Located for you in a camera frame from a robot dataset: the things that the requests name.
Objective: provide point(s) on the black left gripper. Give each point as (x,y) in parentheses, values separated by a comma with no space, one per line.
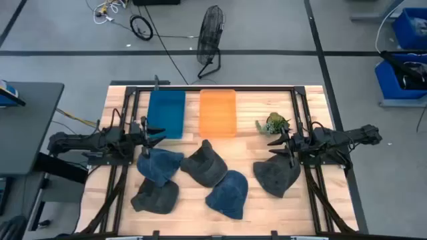
(136,136)

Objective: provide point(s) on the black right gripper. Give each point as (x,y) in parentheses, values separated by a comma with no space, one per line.
(300,145)

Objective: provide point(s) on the grey washed cotton cap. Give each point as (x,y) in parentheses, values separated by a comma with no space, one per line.
(155,200)
(275,175)
(205,165)

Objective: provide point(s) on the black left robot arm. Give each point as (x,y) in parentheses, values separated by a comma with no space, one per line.
(76,141)

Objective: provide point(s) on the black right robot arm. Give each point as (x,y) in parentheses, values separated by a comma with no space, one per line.
(347,136)

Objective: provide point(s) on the small potted succulent plant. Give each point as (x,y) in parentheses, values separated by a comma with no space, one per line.
(274,122)

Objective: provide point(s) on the blue denim cap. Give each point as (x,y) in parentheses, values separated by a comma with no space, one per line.
(228,196)
(158,165)

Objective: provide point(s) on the orange plastic bin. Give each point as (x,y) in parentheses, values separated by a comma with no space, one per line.
(218,113)

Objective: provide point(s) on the black box under desk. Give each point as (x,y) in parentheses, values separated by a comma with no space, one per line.
(60,168)

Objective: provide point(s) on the black floor fan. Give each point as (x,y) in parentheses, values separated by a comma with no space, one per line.
(209,33)

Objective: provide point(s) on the blue storage bin with gear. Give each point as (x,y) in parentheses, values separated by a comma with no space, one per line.
(387,81)

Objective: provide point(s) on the dark grey desk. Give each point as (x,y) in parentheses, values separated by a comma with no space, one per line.
(26,130)

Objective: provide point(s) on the black box on floor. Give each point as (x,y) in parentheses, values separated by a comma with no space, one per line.
(156,2)

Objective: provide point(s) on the black equipment in bin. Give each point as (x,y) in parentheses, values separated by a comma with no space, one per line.
(400,68)

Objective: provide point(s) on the blue book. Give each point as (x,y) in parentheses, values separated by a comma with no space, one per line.
(8,91)

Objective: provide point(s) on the blue storage bin with plastic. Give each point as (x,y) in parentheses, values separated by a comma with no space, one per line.
(405,30)

